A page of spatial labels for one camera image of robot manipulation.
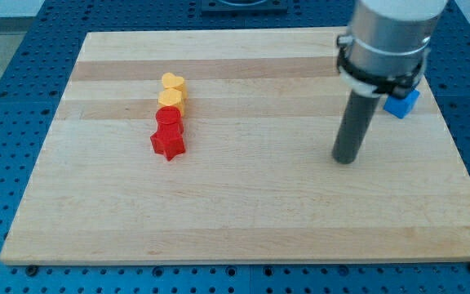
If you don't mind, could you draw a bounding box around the yellow hexagon block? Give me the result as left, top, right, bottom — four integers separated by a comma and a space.
157, 88, 185, 116

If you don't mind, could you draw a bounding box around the blue cube block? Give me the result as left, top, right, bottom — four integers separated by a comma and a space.
383, 90, 420, 119

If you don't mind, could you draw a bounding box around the red cylinder block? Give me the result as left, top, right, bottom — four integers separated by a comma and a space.
155, 106, 184, 134

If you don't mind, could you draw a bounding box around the red star block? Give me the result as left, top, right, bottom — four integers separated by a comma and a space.
150, 123, 186, 161

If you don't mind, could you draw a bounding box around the yellow heart block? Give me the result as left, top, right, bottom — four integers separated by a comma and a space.
162, 73, 188, 100

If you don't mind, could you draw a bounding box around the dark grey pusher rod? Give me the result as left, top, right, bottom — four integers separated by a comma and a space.
332, 91, 380, 164

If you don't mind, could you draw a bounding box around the light wooden board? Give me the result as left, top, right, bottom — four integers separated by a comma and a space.
0, 28, 470, 265

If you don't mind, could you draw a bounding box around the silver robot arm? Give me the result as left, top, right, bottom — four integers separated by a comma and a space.
336, 0, 447, 99

